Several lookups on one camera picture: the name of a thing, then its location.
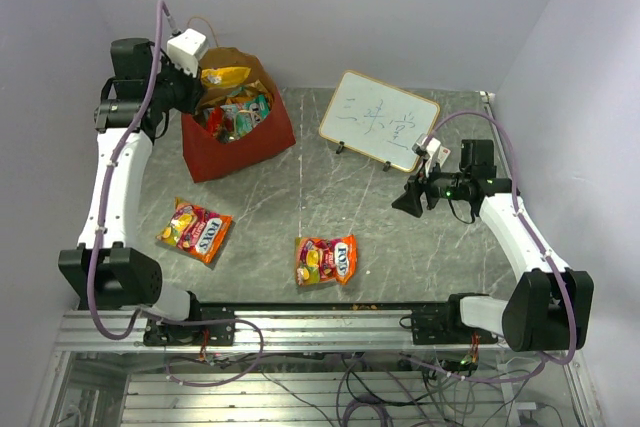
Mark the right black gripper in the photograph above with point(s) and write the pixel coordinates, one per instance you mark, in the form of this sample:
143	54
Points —
410	201

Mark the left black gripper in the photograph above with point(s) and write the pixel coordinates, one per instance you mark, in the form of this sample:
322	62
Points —
195	86

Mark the yellow M&M's packet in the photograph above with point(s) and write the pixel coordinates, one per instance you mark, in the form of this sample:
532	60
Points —
224	77

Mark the red snack packet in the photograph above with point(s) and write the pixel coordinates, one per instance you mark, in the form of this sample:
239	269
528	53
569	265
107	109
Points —
220	125

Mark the brown kraft chip bag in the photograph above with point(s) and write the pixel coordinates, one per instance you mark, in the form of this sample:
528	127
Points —
241	94

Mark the red brown paper bag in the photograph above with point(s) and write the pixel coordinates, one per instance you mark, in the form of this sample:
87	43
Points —
208	159

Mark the teal Fox's candy bag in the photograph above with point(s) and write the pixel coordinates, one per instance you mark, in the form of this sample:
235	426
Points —
241	118

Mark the orange Fox's fruits bag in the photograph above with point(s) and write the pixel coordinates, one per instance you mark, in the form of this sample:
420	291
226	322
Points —
319	260

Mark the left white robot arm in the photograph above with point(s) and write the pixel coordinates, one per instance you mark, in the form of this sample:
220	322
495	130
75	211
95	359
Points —
106	269

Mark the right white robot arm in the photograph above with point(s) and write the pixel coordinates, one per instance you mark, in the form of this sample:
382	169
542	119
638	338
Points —
549	309

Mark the small white green box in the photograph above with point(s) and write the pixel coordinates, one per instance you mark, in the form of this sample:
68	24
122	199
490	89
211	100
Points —
443	155

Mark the small whiteboard with writing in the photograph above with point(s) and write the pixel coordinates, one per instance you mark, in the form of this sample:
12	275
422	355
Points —
378	120

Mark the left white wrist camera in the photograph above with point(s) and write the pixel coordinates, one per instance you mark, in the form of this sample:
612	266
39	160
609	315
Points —
186	50

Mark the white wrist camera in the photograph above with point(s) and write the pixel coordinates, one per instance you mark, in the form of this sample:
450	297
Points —
427	148
186	50

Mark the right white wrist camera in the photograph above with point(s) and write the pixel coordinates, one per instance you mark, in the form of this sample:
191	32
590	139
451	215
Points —
427	148

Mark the aluminium rail frame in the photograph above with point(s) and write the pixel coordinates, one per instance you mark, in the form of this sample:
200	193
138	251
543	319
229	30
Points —
306	365

